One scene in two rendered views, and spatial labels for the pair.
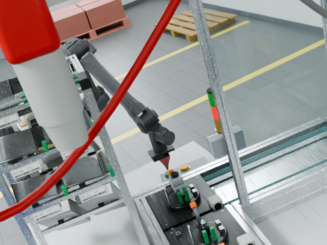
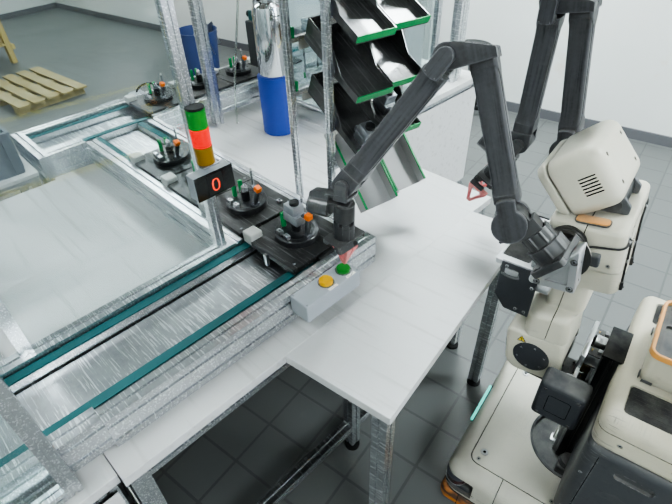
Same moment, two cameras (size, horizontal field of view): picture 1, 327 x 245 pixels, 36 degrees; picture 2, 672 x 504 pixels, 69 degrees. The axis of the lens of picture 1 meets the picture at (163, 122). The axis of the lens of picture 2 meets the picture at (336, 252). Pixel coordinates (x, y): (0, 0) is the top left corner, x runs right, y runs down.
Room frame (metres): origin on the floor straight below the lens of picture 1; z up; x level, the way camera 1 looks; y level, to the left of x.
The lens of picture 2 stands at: (2.65, -0.57, 1.90)
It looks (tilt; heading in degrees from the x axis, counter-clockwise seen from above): 39 degrees down; 146
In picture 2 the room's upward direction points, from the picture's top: 2 degrees counter-clockwise
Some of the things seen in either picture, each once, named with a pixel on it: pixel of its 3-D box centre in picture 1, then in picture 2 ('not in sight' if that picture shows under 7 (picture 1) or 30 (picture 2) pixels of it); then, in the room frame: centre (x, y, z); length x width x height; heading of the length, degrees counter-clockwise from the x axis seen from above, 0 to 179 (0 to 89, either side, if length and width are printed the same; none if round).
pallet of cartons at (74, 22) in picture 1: (84, 20); not in sight; (8.22, 0.74, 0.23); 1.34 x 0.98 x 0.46; 108
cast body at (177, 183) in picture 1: (177, 182); (292, 209); (1.56, 0.02, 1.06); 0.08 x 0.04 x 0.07; 8
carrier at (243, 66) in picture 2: not in sight; (237, 64); (0.12, 0.54, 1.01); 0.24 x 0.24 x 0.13; 10
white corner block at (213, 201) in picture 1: (215, 202); (252, 235); (1.49, -0.10, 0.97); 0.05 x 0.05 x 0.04; 10
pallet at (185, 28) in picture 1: (194, 23); not in sight; (6.81, -0.83, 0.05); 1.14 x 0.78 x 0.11; 18
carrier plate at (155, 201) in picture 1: (183, 201); (297, 236); (1.57, 0.02, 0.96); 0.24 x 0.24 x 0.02; 10
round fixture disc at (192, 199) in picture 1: (182, 198); (296, 232); (1.57, 0.02, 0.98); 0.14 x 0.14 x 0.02
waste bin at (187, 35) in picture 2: not in sight; (202, 52); (-2.57, 1.34, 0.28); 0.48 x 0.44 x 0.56; 107
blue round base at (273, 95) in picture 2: not in sight; (277, 102); (0.68, 0.47, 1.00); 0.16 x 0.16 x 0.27
